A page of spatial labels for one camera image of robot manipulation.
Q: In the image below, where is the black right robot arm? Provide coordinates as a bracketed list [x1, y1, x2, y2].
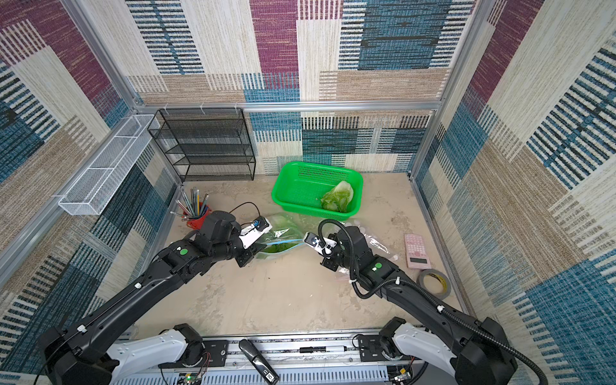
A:
[316, 219, 549, 384]

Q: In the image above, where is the green plastic perforated basket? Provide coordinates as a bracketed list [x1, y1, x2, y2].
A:
[271, 161, 364, 221]

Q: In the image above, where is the white wire mesh tray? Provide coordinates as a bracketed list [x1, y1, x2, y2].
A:
[59, 115, 154, 216]

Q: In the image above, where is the black corrugated cable conduit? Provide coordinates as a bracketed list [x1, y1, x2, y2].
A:
[317, 218, 550, 385]

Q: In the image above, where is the black tape roll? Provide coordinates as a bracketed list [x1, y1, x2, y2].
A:
[416, 269, 452, 300]

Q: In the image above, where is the polka dot zip-top bag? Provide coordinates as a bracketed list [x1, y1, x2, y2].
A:
[338, 226, 399, 278]

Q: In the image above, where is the red metal pencil bucket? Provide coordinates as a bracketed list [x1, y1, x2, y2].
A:
[186, 205, 212, 230]

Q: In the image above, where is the pink calculator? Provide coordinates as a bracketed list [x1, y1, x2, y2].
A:
[404, 234, 432, 270]

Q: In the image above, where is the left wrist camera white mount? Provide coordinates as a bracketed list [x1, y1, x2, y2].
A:
[239, 216, 272, 250]

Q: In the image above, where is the clear blue-zip bag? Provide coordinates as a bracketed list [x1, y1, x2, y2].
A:
[255, 213, 321, 260]

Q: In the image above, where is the black wire mesh shelf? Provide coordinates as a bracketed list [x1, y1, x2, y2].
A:
[148, 107, 256, 183]

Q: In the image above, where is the chinese cabbage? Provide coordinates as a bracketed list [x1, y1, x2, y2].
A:
[321, 181, 354, 213]

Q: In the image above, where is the black handheld device on rail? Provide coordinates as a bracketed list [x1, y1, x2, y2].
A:
[238, 338, 280, 385]

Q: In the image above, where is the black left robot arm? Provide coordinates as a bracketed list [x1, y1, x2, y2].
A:
[38, 211, 272, 384]

